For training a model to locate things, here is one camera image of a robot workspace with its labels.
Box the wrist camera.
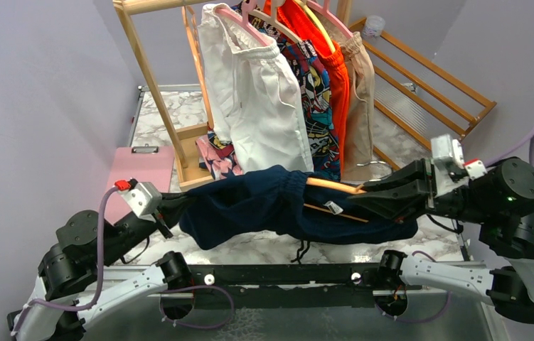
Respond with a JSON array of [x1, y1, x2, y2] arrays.
[[114, 178, 162, 222], [430, 134, 487, 187]]

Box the white shorts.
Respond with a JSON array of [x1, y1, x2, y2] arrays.
[[198, 3, 314, 172]]

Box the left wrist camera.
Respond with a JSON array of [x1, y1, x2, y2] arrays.
[[114, 178, 162, 222]]

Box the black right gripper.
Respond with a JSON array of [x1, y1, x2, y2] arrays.
[[345, 156, 494, 224]]

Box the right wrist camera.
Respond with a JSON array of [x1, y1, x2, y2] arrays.
[[430, 134, 487, 187]]

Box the pink clipboard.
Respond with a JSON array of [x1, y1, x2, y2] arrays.
[[105, 146, 176, 222]]

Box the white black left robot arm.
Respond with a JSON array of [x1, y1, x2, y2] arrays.
[[7, 193, 193, 340]]

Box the orange red shorts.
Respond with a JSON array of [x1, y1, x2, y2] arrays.
[[263, 1, 349, 180]]

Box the wooden slatted shelf rack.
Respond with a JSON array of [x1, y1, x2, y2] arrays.
[[363, 31, 496, 168]]

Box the pink hanger left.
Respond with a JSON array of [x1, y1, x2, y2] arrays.
[[214, 0, 270, 46]]

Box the orange twisted hanger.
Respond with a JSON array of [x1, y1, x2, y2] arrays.
[[181, 6, 214, 130]]

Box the pink hanger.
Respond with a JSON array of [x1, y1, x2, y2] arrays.
[[305, 0, 353, 38], [214, 0, 270, 46]]

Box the yellow hanger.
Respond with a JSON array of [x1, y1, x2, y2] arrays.
[[294, 0, 336, 53]]

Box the beige shorts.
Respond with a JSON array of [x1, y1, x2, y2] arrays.
[[335, 32, 375, 181]]

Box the pink navy patterned shorts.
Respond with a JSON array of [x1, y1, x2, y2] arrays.
[[195, 134, 244, 180]]

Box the beige wooden hanger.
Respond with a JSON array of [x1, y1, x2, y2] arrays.
[[248, 2, 303, 44]]

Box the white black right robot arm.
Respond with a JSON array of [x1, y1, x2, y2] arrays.
[[350, 157, 534, 324]]

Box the orange wooden hanger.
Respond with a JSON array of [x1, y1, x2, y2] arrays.
[[303, 160, 395, 224]]

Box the pink hanger right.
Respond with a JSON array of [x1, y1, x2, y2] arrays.
[[305, 0, 353, 38]]

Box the clear paperclip jar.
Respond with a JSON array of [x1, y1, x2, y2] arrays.
[[362, 15, 385, 39]]

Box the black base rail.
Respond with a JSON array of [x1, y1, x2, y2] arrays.
[[143, 261, 423, 312]]

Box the navy blue shorts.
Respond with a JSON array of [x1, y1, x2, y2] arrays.
[[179, 166, 418, 250]]

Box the comic print shorts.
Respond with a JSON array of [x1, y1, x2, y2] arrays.
[[198, 1, 341, 180]]

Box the wooden clothes rack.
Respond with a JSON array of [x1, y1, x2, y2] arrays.
[[113, 1, 344, 191]]

